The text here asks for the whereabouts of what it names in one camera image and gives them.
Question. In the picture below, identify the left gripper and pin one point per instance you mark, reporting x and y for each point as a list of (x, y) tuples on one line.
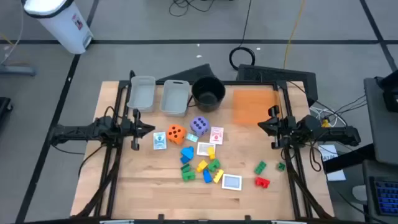
[(129, 127)]

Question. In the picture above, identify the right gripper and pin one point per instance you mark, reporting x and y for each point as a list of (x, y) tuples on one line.
[(284, 127)]

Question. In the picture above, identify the blue playing card box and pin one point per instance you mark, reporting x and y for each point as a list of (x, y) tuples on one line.
[(160, 141)]

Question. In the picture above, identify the orange foam die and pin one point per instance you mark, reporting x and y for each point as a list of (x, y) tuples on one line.
[(175, 134)]

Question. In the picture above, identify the small dark green block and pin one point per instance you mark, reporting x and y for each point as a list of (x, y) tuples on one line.
[(186, 168), (281, 166)]

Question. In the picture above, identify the light blue toy block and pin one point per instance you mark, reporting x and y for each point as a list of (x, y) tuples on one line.
[(188, 152)]

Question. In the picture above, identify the purple foam die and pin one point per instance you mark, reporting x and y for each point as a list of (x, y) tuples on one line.
[(199, 126)]

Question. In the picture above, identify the yellow toy block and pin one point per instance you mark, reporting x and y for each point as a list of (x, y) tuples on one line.
[(201, 166), (211, 153)]

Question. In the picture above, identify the white bordered card box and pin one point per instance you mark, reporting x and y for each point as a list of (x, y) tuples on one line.
[(231, 182)]

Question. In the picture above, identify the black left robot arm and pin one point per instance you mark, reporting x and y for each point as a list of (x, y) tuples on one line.
[(77, 132)]

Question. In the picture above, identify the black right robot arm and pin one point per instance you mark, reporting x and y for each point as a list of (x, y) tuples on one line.
[(335, 133)]

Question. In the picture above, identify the orange plastic tray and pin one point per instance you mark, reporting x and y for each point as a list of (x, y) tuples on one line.
[(255, 107)]

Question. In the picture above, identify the grey plastic bin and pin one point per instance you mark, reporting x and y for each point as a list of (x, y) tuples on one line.
[(174, 99), (141, 96)]

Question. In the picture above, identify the small teal card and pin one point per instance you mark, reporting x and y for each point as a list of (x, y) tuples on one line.
[(192, 137)]

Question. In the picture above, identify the red playing card box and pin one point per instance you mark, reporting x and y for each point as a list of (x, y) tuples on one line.
[(216, 135)]

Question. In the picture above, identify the small dark blue block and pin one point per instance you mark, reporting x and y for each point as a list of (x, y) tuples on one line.
[(184, 160)]

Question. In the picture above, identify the black perforated panel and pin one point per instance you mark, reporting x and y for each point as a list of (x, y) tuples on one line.
[(273, 76)]

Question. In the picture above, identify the red toy block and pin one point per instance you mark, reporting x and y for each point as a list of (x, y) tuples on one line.
[(262, 182)]

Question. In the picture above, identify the yellow connector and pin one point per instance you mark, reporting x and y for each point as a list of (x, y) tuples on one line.
[(325, 124)]

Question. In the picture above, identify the large green toy block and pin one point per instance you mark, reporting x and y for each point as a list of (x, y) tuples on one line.
[(188, 176)]

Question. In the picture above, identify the black plastic bucket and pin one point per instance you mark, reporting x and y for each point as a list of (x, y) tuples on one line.
[(208, 96)]

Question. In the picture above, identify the white paper sheet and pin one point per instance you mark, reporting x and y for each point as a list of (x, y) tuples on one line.
[(329, 151)]

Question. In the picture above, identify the black triangular panel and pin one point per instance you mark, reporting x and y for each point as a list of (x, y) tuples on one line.
[(192, 74)]

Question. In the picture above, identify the black table clamp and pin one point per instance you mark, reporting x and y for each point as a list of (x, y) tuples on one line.
[(247, 217), (161, 217)]

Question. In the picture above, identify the grey desk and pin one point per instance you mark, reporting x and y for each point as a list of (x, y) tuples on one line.
[(377, 130)]

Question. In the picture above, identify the white computer mouse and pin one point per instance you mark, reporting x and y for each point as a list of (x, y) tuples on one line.
[(360, 193)]

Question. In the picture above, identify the dark keyboard desk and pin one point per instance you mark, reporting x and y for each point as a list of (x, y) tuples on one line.
[(373, 169)]

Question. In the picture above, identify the black desk device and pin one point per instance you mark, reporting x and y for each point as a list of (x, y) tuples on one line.
[(391, 93)]

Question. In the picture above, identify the white trash bin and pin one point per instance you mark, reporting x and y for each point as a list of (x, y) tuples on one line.
[(62, 25)]

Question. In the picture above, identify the grey floor base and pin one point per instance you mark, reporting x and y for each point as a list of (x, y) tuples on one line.
[(18, 71)]

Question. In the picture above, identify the backlit keyboard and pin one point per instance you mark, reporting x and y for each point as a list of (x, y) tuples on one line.
[(387, 196)]

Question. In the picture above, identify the black floor object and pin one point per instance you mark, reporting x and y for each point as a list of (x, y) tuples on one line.
[(4, 107)]

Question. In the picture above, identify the silver bracket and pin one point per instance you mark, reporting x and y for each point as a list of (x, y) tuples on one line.
[(116, 222), (288, 222)]

